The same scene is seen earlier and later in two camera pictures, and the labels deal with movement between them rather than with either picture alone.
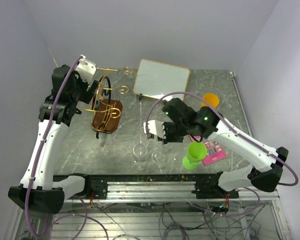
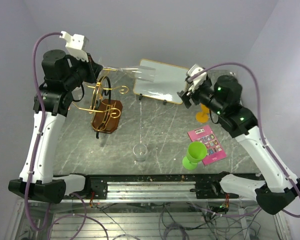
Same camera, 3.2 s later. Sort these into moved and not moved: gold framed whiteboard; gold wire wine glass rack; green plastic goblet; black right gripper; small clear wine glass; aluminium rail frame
Moved: small clear wine glass; black right gripper
Not moved: gold wire wine glass rack; gold framed whiteboard; aluminium rail frame; green plastic goblet
